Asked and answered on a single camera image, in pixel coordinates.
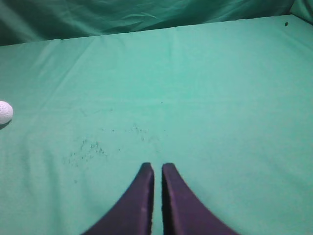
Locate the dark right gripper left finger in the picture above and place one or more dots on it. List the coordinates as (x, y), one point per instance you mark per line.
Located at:
(132, 213)

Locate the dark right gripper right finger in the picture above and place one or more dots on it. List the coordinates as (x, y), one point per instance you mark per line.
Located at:
(182, 211)

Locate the white dimpled ball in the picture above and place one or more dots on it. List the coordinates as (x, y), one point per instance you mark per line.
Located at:
(6, 112)

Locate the green table cloth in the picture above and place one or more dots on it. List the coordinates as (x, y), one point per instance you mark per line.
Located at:
(230, 104)

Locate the green backdrop cloth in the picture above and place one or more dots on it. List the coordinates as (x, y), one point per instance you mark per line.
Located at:
(24, 21)

